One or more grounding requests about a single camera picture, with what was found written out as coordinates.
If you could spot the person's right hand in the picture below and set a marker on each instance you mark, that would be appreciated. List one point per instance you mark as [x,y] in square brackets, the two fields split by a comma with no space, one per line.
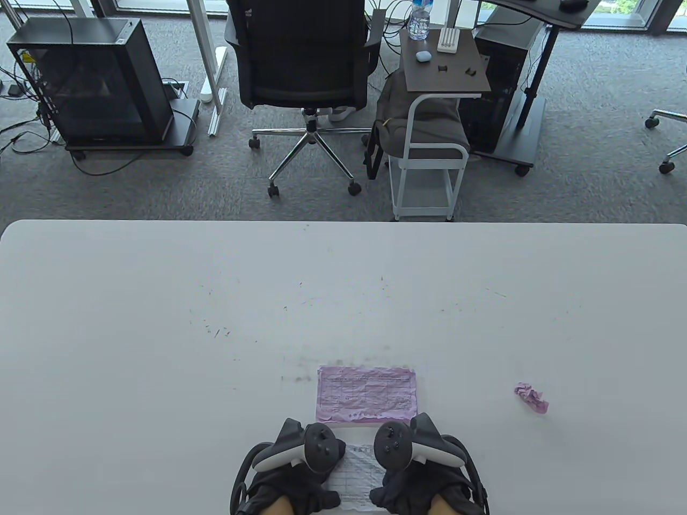
[408,488]

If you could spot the person's left hand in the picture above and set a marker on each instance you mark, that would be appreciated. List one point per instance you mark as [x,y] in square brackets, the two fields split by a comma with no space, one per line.
[300,485]

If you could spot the grey hand controller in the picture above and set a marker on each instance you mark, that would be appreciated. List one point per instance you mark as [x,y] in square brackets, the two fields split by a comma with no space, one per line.
[319,448]
[394,445]

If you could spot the white paper invoice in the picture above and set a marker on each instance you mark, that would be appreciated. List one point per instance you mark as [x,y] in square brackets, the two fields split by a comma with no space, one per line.
[357,472]

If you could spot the person's right forearm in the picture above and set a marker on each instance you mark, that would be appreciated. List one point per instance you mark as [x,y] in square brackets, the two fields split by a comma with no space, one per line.
[441,507]

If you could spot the person's left forearm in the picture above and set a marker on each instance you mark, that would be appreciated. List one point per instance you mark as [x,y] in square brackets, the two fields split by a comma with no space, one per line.
[279,507]

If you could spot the grey backpack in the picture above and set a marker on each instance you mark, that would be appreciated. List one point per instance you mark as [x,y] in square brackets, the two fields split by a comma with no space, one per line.
[392,107]

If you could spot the black rolling platform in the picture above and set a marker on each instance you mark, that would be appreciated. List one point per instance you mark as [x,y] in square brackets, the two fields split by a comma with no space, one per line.
[185,120]

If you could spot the white side table brown top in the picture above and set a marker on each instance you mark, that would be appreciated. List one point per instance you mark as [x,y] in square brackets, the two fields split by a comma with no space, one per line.
[424,75]

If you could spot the black floor socket box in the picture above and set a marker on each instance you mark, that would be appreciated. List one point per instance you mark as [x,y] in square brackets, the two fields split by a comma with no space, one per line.
[177,88]

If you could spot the black office chair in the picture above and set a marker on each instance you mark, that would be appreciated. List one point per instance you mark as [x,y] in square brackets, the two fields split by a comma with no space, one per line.
[303,53]

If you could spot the light blue earbuds case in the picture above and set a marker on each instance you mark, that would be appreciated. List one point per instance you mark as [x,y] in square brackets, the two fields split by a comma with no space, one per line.
[424,56]

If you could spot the white slotted box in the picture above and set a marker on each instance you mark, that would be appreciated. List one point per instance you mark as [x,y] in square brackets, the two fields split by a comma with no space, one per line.
[448,40]

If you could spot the white desk leg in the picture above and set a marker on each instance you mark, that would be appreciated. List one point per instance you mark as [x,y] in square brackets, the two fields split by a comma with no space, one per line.
[206,43]

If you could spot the black glass computer tower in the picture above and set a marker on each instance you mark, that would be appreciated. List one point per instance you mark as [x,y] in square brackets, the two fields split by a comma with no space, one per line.
[96,80]

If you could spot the silver chair base with casters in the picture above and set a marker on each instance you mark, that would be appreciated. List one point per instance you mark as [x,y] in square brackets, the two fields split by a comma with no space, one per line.
[671,113]

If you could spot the clear plastic water bottle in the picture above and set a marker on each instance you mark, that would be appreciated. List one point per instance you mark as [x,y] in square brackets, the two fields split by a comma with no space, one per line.
[419,21]

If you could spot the black power adapter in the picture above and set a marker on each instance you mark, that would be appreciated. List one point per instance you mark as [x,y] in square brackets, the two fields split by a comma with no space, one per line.
[12,90]

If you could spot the black standing desk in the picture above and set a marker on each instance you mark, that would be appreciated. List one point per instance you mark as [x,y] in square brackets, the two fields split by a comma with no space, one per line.
[536,10]

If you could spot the black computer mouse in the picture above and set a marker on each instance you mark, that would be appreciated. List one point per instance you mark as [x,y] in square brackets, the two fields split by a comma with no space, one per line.
[573,4]

